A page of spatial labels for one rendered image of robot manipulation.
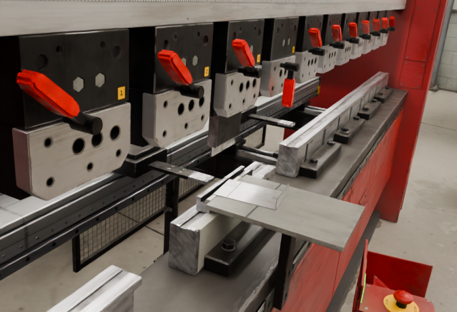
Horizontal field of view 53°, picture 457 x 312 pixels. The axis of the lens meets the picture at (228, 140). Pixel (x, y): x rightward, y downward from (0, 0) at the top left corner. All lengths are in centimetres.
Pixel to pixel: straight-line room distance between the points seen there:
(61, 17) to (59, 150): 13
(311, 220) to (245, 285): 17
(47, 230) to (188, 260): 27
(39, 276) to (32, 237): 156
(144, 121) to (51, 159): 18
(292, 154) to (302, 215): 48
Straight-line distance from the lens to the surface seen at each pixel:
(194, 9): 67
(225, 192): 92
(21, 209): 91
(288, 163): 135
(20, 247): 90
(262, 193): 93
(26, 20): 45
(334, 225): 86
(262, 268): 94
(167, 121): 64
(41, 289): 238
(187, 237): 86
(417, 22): 294
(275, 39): 96
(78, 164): 52
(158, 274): 90
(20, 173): 49
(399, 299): 107
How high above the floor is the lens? 140
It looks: 19 degrees down
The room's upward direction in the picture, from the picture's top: 5 degrees clockwise
